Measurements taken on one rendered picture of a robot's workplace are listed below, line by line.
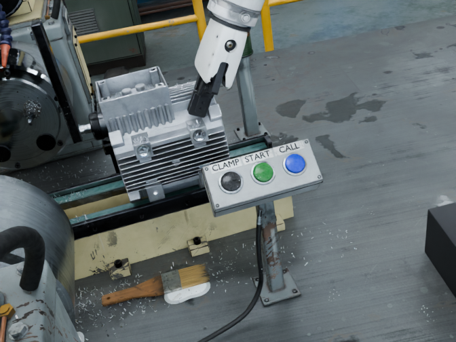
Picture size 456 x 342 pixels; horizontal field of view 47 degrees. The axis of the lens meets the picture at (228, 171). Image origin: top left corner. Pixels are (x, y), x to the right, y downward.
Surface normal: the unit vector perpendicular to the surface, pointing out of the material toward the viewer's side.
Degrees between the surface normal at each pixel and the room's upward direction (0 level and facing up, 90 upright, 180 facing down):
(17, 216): 43
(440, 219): 4
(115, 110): 90
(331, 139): 0
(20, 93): 90
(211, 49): 60
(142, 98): 90
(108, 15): 90
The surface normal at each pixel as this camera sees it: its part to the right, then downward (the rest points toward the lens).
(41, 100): 0.25, 0.51
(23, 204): 0.59, -0.75
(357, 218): -0.15, -0.82
